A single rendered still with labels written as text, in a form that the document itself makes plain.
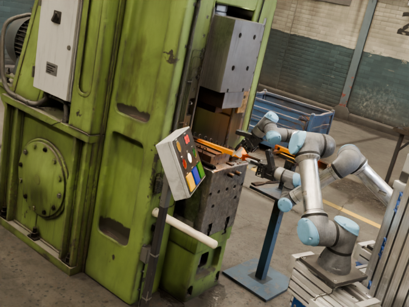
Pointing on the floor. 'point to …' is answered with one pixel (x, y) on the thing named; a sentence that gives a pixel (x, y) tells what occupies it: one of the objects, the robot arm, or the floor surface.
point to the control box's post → (156, 243)
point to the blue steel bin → (290, 115)
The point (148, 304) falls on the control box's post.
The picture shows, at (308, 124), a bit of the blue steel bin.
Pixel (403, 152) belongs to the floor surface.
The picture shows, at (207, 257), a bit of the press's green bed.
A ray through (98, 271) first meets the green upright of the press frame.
